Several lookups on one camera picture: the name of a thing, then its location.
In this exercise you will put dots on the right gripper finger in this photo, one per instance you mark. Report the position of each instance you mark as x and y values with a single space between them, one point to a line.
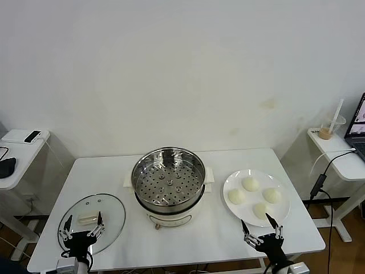
244 227
272 221

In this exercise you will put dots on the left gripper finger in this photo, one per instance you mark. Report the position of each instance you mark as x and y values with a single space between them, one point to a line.
99 218
69 221

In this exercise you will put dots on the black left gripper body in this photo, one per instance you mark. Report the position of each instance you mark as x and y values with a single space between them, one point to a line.
80 242

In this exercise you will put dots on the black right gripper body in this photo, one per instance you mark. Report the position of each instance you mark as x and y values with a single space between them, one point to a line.
272 245

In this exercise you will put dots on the round glass pot lid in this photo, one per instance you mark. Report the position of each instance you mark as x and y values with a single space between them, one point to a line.
111 217

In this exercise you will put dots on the white steamed baozi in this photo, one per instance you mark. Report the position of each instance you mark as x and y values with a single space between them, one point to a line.
271 195
250 184
261 209
236 197

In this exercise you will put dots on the perforated steel steamer basket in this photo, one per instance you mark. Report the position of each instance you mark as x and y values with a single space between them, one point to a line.
148 182

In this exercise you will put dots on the round white plate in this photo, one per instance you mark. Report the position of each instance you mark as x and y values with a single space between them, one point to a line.
245 212

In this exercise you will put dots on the white electric cooking pot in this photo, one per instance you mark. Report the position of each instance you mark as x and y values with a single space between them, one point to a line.
171 219

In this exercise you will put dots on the black cloth pouch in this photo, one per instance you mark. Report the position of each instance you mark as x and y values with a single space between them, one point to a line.
7 168

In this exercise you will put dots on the black smartphone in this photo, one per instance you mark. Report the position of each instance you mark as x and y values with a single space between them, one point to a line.
32 136

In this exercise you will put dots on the white side table with laptop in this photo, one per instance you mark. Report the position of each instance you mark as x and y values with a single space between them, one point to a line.
328 145

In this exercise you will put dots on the flat white box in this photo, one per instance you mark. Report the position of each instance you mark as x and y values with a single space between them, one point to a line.
11 136

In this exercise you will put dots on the plastic cup of milk tea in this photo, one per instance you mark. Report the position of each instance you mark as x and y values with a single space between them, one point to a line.
328 132

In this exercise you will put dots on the black laptop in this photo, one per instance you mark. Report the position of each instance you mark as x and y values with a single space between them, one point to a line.
356 137

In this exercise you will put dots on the white drinking straw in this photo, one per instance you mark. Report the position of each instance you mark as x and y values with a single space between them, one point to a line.
338 112

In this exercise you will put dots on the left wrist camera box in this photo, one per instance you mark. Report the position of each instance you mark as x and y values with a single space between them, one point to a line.
67 266

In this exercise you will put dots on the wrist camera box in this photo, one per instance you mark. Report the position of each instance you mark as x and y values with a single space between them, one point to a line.
67 266
298 269

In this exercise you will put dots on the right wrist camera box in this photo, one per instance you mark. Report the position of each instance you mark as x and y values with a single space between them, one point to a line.
298 269

